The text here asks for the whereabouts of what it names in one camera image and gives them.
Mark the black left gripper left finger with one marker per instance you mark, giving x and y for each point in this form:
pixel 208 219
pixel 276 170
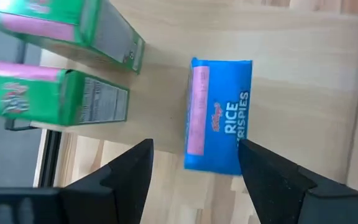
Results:
pixel 117 186

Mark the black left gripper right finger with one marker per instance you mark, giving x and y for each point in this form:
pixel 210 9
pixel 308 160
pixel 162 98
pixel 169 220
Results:
pixel 275 186

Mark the green Apple Jacks cereal box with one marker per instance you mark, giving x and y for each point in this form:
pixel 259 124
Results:
pixel 48 96
pixel 110 34

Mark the blue Rice Krispies cereal box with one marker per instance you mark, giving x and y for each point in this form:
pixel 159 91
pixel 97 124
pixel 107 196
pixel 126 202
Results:
pixel 225 84

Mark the wooden shelf with black frame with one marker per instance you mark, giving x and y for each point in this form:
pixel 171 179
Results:
pixel 291 77

